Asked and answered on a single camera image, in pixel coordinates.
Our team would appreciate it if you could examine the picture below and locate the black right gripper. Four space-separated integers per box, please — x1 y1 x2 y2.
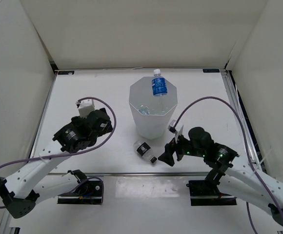
158 130 206 166

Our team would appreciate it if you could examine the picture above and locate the clear bottle dark blue label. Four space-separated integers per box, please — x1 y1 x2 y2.
151 69 168 97

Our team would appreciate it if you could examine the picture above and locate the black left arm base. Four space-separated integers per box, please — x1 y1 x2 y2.
57 170 104 205

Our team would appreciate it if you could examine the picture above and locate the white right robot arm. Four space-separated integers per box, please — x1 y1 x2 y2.
159 126 283 226

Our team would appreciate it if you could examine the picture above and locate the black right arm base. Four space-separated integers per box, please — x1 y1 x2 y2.
186 171 237 206

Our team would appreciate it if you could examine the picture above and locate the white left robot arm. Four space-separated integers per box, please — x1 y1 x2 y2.
0 108 113 219

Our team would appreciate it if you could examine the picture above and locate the white octagonal bin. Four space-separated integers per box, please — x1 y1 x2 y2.
129 77 178 140

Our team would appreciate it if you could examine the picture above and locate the small bottle black label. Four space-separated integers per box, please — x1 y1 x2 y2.
133 140 157 164

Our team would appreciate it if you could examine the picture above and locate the crushed bottle light blue label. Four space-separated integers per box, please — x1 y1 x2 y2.
138 105 154 115

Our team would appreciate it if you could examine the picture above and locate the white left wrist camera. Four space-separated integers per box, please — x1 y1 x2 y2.
76 99 95 118

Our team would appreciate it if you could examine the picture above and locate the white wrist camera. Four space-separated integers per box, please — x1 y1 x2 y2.
168 120 183 143
76 99 95 118

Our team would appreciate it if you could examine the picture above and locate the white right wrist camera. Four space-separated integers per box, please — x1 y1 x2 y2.
168 120 183 143

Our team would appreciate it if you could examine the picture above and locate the aluminium table edge rail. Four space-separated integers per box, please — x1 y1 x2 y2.
47 172 214 176

